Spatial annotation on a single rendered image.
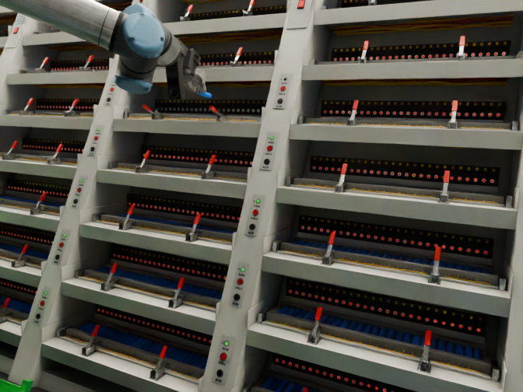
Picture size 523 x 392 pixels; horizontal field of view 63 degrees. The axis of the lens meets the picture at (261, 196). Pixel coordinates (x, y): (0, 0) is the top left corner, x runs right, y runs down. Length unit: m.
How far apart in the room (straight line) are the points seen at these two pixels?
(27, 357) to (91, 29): 1.08
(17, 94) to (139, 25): 1.35
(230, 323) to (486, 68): 0.96
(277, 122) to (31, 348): 1.08
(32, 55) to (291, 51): 1.36
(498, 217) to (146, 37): 0.90
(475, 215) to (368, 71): 0.51
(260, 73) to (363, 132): 0.41
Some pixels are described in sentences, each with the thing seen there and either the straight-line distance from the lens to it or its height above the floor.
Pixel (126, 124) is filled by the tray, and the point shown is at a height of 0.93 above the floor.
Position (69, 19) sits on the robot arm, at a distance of 1.04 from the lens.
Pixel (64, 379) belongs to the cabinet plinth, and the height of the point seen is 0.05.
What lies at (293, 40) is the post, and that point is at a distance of 1.46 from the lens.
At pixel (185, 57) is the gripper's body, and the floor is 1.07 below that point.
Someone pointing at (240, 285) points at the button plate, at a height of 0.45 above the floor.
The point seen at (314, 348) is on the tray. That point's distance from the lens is 1.14.
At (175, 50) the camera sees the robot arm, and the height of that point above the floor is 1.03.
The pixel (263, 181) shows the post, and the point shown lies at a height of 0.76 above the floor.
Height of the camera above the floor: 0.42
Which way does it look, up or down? 13 degrees up
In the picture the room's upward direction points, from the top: 12 degrees clockwise
